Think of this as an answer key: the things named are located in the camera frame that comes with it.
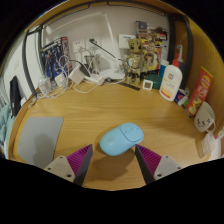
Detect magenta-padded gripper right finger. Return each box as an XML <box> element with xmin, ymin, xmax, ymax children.
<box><xmin>134</xmin><ymin>143</ymin><xmax>183</xmax><ymax>185</ymax></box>

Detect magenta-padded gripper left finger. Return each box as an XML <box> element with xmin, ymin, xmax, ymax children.
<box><xmin>43</xmin><ymin>143</ymin><xmax>94</xmax><ymax>187</ymax></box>

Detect light blue computer mouse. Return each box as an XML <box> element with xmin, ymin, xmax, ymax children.
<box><xmin>99</xmin><ymin>122</ymin><xmax>145</xmax><ymax>157</ymax></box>

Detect grey mouse pad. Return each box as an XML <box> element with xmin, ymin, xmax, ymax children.
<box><xmin>17</xmin><ymin>115</ymin><xmax>65</xmax><ymax>170</ymax></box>

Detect clear plastic cup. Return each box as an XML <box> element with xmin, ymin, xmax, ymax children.
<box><xmin>200</xmin><ymin>131</ymin><xmax>218</xmax><ymax>158</ymax></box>

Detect white mug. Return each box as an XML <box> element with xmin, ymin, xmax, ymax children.
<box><xmin>193</xmin><ymin>100</ymin><xmax>217</xmax><ymax>134</ymax></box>

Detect small red blue package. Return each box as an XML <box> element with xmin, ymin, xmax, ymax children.
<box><xmin>174</xmin><ymin>88</ymin><xmax>190</xmax><ymax>107</ymax></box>

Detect clear plastic case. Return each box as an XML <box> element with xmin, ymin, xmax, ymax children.
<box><xmin>37</xmin><ymin>77</ymin><xmax>53</xmax><ymax>97</ymax></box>

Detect red chips canister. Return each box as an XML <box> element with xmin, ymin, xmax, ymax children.
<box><xmin>185</xmin><ymin>65</ymin><xmax>214</xmax><ymax>118</ymax></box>

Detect white pump lotion bottle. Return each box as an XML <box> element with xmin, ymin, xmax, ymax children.
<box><xmin>158</xmin><ymin>53</ymin><xmax>184</xmax><ymax>103</ymax></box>

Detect small white desk clock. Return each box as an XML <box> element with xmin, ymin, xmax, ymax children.
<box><xmin>142</xmin><ymin>79</ymin><xmax>154</xmax><ymax>92</ymax></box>

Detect black backpack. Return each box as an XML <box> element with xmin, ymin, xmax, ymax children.
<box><xmin>9</xmin><ymin>75</ymin><xmax>24</xmax><ymax>118</ymax></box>

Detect small white charger block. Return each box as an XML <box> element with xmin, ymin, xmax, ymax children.
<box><xmin>54</xmin><ymin>73</ymin><xmax>68</xmax><ymax>88</ymax></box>

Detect dark green box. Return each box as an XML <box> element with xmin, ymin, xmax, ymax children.
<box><xmin>144</xmin><ymin>73</ymin><xmax>164</xmax><ymax>90</ymax></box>

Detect black flat strip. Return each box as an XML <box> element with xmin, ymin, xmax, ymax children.
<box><xmin>118</xmin><ymin>81</ymin><xmax>141</xmax><ymax>92</ymax></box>

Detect blue tube bottle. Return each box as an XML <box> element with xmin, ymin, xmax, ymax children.
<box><xmin>159</xmin><ymin>59</ymin><xmax>169</xmax><ymax>79</ymax></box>

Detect metal pen cup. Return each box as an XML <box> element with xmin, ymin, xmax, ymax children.
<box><xmin>83</xmin><ymin>54</ymin><xmax>98</xmax><ymax>73</ymax></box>

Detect brown tree figure toy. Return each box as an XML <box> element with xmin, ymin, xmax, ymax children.
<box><xmin>122</xmin><ymin>37</ymin><xmax>146</xmax><ymax>87</ymax></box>

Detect robot model kit box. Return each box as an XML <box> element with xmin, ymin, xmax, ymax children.
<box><xmin>39</xmin><ymin>36</ymin><xmax>73</xmax><ymax>81</ymax></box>

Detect colourful figure boxes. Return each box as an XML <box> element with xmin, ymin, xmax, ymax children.
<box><xmin>135</xmin><ymin>20</ymin><xmax>169</xmax><ymax>71</ymax></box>

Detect white cable tangle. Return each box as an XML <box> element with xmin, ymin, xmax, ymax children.
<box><xmin>33</xmin><ymin>54</ymin><xmax>106</xmax><ymax>99</ymax></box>

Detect black plug cable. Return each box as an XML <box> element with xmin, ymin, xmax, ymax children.
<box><xmin>88</xmin><ymin>37</ymin><xmax>125</xmax><ymax>62</ymax></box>

